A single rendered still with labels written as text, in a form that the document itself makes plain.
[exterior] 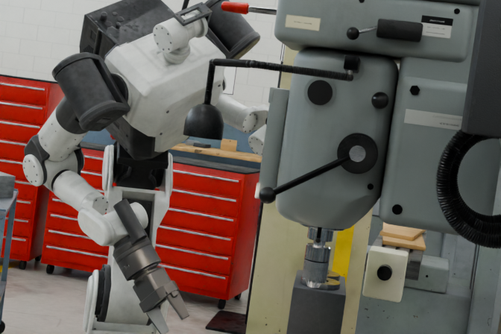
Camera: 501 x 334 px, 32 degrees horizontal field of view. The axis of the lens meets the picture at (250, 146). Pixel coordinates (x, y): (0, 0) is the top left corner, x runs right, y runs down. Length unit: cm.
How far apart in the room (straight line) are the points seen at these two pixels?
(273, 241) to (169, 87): 155
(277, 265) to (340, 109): 194
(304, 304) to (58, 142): 67
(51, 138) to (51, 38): 946
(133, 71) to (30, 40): 964
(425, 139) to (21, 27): 1033
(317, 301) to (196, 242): 437
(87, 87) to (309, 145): 57
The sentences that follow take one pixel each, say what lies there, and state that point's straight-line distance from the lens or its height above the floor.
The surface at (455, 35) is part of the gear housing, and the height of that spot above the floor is 167.
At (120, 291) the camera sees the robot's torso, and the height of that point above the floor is 102.
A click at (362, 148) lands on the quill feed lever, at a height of 146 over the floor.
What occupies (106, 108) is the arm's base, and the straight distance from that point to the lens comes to 187.
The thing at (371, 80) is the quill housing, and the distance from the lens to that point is 153.
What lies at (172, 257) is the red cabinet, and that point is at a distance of 639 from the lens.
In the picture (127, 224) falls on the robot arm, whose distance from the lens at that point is 193.
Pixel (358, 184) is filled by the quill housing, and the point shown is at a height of 140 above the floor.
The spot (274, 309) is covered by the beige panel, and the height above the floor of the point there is 72.
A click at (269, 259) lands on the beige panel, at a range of 341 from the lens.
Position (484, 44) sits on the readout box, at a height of 164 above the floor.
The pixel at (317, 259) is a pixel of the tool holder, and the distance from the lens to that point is 162.
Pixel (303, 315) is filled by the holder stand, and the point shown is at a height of 106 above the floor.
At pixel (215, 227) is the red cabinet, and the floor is 59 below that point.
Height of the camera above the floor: 152
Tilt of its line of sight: 3 degrees down
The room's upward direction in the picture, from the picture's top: 8 degrees clockwise
